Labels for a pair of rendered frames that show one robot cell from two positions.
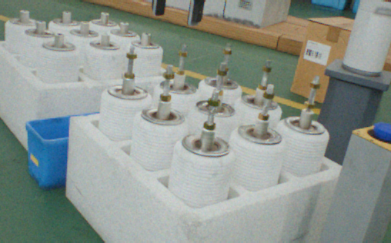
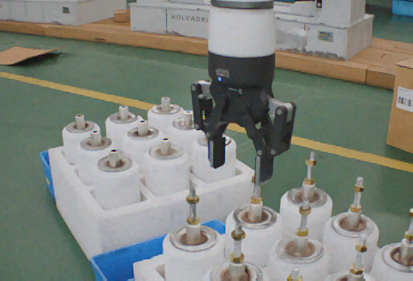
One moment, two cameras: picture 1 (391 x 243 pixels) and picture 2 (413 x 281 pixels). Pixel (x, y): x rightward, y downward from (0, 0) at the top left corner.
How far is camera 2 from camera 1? 0.23 m
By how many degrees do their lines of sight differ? 9
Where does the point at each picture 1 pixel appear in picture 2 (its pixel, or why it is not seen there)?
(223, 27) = (306, 63)
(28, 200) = not seen: outside the picture
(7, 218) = not seen: outside the picture
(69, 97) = (132, 222)
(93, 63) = (155, 176)
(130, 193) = not seen: outside the picture
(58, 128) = (124, 258)
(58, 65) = (116, 188)
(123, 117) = (191, 270)
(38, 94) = (99, 225)
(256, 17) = (339, 48)
